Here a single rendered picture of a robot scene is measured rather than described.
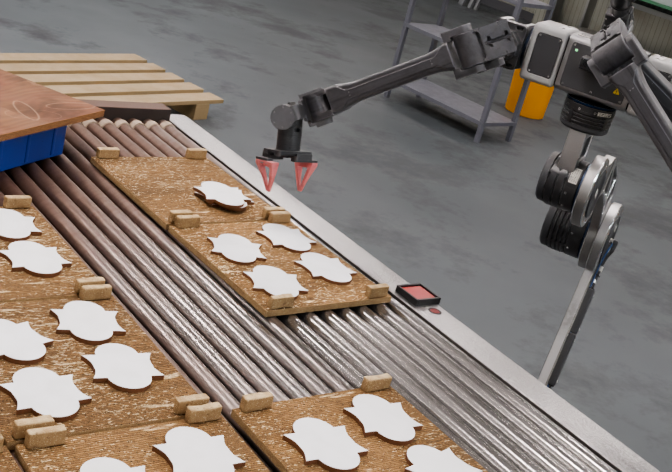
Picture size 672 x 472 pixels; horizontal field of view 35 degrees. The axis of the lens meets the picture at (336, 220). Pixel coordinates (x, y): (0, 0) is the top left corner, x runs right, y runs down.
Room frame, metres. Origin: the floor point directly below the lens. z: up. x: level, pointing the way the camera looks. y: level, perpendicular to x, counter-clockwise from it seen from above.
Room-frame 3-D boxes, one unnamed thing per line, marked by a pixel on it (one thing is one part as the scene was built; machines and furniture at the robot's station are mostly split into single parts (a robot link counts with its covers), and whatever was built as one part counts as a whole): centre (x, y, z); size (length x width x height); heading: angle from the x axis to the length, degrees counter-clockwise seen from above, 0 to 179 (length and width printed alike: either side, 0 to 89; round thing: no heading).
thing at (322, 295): (2.21, 0.10, 0.93); 0.41 x 0.35 x 0.02; 43
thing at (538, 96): (8.85, -1.30, 0.31); 0.41 x 0.39 x 0.62; 49
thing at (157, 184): (2.51, 0.39, 0.93); 0.41 x 0.35 x 0.02; 43
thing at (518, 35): (2.78, -0.30, 1.45); 0.09 x 0.08 x 0.12; 69
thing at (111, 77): (6.05, 1.62, 0.06); 1.37 x 0.94 x 0.12; 142
